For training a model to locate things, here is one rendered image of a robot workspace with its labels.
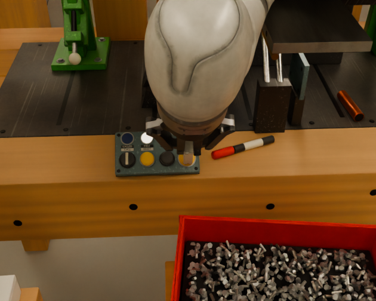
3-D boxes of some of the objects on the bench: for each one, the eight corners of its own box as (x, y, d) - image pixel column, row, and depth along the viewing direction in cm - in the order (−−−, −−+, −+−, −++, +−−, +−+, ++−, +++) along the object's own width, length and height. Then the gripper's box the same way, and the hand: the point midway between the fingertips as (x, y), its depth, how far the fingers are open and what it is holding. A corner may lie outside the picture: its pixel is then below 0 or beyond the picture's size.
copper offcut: (363, 121, 98) (365, 112, 97) (353, 122, 98) (355, 113, 97) (345, 98, 105) (347, 89, 104) (335, 98, 105) (337, 90, 104)
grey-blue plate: (301, 127, 96) (313, 65, 88) (291, 128, 96) (302, 65, 88) (291, 102, 104) (301, 42, 95) (282, 102, 104) (290, 42, 95)
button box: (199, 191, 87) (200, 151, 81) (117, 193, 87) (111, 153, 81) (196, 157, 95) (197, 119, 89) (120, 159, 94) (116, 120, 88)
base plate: (514, 129, 99) (518, 122, 98) (-23, 145, 95) (-26, 137, 94) (426, 40, 132) (428, 33, 131) (24, 49, 128) (22, 42, 127)
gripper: (141, 134, 59) (150, 178, 82) (245, 131, 60) (225, 175, 82) (139, 79, 61) (149, 137, 84) (241, 76, 62) (223, 134, 85)
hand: (188, 150), depth 80 cm, fingers closed
